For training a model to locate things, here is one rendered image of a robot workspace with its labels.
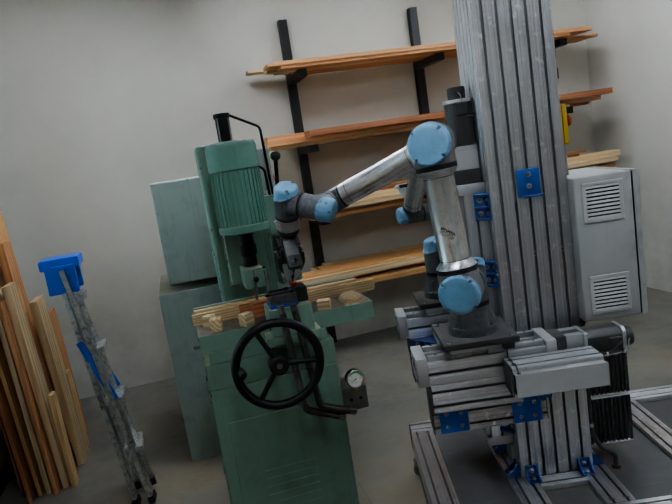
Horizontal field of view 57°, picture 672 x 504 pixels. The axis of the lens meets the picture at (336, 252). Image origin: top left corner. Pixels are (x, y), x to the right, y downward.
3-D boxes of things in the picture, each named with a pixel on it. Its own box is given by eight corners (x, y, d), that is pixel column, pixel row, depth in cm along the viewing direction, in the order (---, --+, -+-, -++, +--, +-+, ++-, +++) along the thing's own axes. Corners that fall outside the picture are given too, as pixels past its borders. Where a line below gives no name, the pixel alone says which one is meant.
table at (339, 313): (201, 363, 191) (198, 345, 190) (198, 339, 220) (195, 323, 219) (384, 323, 205) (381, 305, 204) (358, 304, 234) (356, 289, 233)
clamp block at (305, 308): (272, 338, 196) (267, 311, 194) (266, 328, 209) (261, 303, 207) (316, 329, 199) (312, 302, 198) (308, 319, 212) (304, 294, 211)
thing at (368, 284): (194, 327, 214) (192, 316, 213) (194, 325, 216) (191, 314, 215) (375, 289, 229) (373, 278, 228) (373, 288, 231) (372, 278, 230)
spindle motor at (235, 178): (221, 239, 205) (204, 145, 200) (218, 234, 222) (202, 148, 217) (273, 229, 209) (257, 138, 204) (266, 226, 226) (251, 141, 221)
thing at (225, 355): (211, 365, 201) (208, 353, 201) (208, 348, 222) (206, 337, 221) (327, 338, 210) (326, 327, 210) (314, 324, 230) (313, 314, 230)
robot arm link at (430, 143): (489, 300, 181) (452, 116, 174) (484, 315, 167) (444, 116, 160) (448, 306, 185) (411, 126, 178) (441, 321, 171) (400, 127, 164)
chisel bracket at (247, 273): (247, 294, 213) (242, 270, 212) (243, 287, 227) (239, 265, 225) (268, 290, 215) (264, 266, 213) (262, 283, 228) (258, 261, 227)
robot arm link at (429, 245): (420, 270, 242) (416, 236, 240) (451, 263, 245) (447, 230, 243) (432, 274, 230) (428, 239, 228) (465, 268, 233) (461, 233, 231)
